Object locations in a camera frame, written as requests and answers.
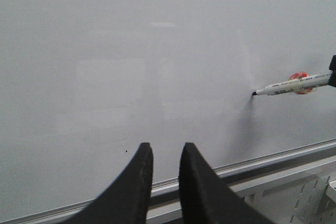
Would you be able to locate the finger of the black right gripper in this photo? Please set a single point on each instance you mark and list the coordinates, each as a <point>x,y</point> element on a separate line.
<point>332,68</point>

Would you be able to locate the white whiteboard with aluminium frame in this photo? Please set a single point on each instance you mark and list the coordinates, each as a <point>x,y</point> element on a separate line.
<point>84,82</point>

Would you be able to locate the white whiteboard marker pen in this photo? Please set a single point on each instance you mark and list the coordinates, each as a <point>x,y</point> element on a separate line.
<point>289,86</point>

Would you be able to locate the red round magnet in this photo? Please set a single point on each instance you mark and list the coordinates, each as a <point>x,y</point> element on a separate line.
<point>300,75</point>

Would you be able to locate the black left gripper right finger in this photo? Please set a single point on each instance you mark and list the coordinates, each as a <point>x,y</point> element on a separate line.
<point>205,198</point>

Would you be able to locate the white perforated metal panel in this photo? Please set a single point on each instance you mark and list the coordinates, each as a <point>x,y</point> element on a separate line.
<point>301,200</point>

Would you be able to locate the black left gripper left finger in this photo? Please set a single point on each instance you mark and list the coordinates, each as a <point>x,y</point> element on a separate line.
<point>126,200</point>

